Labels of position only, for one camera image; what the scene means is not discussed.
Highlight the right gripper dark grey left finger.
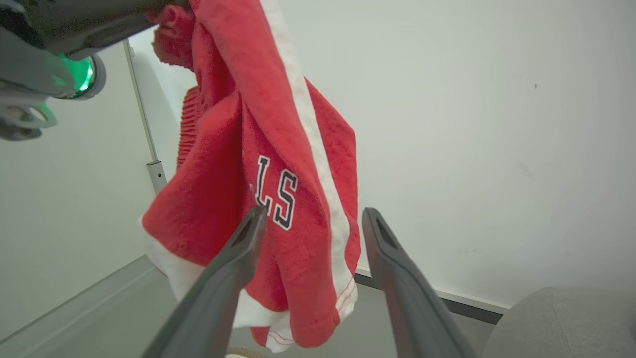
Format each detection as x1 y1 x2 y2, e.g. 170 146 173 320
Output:
141 205 269 358

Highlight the left gripper white and black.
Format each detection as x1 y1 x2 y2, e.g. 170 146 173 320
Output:
0 0 192 142

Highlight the white wall baseboard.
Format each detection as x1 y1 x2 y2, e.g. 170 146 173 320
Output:
355 268 512 325

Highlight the cream perforated plastic laundry basket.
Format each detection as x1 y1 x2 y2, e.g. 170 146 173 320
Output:
226 347 271 358

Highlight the red basketball jersey white trim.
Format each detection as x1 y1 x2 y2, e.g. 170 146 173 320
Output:
141 0 362 354

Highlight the beige partition panel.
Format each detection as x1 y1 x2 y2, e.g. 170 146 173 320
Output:
0 42 157 341

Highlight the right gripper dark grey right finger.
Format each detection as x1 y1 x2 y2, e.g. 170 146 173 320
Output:
361 207 480 358

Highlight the grey fabric sofa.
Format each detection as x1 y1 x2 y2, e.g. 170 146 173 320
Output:
482 286 636 358

